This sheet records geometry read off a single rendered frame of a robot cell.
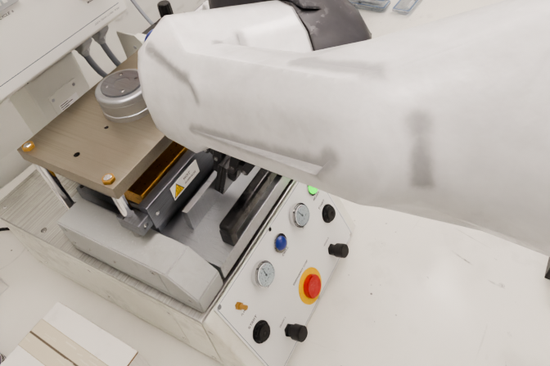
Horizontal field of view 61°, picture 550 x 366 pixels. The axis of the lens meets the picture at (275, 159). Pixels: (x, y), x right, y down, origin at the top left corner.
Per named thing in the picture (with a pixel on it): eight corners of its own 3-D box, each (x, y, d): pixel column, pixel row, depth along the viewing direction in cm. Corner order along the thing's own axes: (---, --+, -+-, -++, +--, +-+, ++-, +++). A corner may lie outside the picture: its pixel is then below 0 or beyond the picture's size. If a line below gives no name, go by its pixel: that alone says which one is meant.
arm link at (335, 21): (268, 155, 38) (367, 124, 42) (306, 29, 27) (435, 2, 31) (190, 13, 46) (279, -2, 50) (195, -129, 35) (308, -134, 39)
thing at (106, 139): (20, 180, 72) (-30, 116, 62) (148, 68, 89) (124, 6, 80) (137, 233, 62) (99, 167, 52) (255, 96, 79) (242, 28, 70)
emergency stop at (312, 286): (307, 302, 79) (296, 287, 77) (317, 282, 81) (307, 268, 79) (314, 304, 78) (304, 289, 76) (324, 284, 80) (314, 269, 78)
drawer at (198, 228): (79, 213, 77) (58, 183, 71) (161, 129, 90) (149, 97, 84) (226, 282, 65) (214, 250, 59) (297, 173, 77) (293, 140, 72)
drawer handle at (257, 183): (222, 241, 65) (216, 225, 62) (274, 169, 73) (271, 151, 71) (234, 246, 64) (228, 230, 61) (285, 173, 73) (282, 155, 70)
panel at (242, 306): (277, 380, 72) (212, 309, 63) (352, 233, 89) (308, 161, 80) (286, 383, 71) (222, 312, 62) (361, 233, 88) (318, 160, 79)
